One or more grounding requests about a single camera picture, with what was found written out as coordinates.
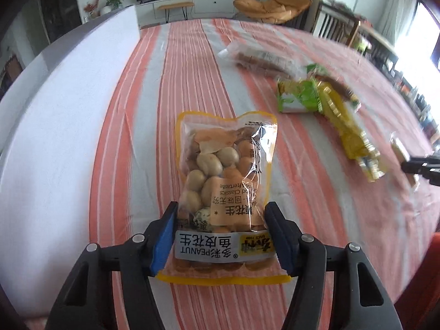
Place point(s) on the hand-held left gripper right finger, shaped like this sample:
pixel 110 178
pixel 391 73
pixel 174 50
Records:
pixel 282 237

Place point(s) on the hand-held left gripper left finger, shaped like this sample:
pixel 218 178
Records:
pixel 165 237

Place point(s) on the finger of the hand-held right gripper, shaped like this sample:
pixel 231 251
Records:
pixel 422 166

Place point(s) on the pale wafer packet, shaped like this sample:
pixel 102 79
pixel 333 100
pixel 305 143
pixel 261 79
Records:
pixel 398 147

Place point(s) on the orange-edged peanut packet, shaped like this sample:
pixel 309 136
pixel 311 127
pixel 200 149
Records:
pixel 223 165

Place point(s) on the green packet of brown meat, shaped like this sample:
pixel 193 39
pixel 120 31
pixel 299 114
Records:
pixel 330 79

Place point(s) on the clear packet of brown sticks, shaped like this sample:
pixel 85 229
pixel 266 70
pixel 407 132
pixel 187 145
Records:
pixel 261 60

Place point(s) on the yellow snack packet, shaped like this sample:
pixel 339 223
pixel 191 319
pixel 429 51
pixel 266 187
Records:
pixel 350 130

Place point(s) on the dark-framed window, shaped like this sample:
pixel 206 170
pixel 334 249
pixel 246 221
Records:
pixel 424 34

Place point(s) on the wooden side desk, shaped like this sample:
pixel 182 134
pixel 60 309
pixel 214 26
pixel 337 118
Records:
pixel 378 41

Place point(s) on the green and white snack packet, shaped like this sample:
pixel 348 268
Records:
pixel 299 96

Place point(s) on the white curtain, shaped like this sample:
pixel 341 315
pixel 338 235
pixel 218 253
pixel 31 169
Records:
pixel 395 7

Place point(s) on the orange striped tablecloth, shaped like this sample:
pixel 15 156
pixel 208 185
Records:
pixel 206 75

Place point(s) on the dark wooden chair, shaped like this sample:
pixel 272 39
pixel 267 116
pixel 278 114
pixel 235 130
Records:
pixel 335 24

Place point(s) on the orange lounge chair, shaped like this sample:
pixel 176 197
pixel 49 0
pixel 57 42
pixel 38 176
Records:
pixel 271 7

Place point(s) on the wooden bench with metal legs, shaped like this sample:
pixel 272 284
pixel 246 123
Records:
pixel 175 5

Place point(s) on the white television cabinet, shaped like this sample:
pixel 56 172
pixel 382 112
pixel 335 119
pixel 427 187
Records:
pixel 213 5

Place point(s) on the red flower bouquet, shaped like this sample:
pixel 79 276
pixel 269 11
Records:
pixel 91 7

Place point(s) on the leafy plant in vase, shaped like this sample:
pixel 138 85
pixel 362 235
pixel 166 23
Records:
pixel 116 0

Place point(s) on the dark display cabinet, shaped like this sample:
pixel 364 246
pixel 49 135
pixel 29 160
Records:
pixel 60 7

